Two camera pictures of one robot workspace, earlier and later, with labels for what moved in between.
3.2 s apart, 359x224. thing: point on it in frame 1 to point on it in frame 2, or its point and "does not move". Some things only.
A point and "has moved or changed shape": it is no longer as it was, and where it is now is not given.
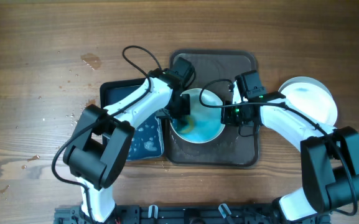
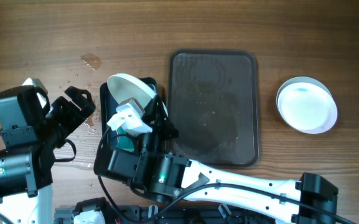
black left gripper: (165, 119) to (76, 115)
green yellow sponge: (191, 126) has moved or changed shape
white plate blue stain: (312, 97) does not move
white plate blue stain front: (312, 98) does not move
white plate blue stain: (211, 98) to (122, 87)
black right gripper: (229, 116) to (159, 123)
